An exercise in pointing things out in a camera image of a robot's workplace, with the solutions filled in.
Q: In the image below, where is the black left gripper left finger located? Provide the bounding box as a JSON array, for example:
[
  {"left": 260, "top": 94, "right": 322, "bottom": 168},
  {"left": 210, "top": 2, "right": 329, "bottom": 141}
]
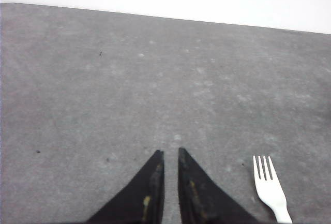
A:
[{"left": 87, "top": 150, "right": 164, "bottom": 223}]

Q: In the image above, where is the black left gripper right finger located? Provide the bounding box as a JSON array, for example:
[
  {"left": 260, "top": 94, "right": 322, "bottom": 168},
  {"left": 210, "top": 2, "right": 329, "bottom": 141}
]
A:
[{"left": 178, "top": 147, "right": 259, "bottom": 223}]

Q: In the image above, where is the white plastic fork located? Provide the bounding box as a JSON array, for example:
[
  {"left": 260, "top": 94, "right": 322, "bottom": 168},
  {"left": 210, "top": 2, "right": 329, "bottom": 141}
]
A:
[{"left": 253, "top": 156, "right": 293, "bottom": 223}]

